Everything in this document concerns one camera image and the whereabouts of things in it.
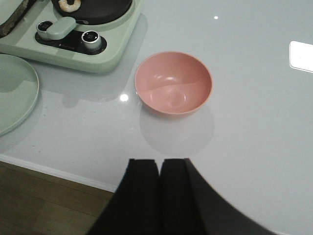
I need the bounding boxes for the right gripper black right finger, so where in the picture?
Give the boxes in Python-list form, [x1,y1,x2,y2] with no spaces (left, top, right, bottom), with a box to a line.
[160,159,272,235]

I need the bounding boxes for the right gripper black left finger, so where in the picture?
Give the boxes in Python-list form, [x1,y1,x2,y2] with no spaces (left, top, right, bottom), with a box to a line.
[87,159,160,235]

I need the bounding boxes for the pink plastic bowl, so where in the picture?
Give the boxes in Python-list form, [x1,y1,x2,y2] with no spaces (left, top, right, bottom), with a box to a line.
[134,51,213,116]

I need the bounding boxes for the cooked shrimp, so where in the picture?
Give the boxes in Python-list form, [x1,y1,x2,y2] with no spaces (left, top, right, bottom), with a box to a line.
[58,0,81,13]

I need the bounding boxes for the mint green breakfast maker base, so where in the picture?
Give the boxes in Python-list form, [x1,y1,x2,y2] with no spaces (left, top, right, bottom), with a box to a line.
[0,0,144,72]

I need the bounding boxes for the mint green round plate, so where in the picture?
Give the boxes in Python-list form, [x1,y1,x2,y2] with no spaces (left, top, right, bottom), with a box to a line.
[0,54,40,136]

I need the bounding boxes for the right silver control knob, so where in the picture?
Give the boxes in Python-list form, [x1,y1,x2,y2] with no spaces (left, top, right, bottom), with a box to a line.
[81,30,102,52]

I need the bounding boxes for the silver control knob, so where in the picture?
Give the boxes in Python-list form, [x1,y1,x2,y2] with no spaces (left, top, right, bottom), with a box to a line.
[36,21,53,41]
[81,30,102,52]

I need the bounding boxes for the black round frying pan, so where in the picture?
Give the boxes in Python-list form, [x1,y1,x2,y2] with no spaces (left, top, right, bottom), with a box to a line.
[51,0,133,25]

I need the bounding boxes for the left silver control knob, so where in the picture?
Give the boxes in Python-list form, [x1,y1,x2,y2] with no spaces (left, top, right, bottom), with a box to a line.
[36,21,53,41]

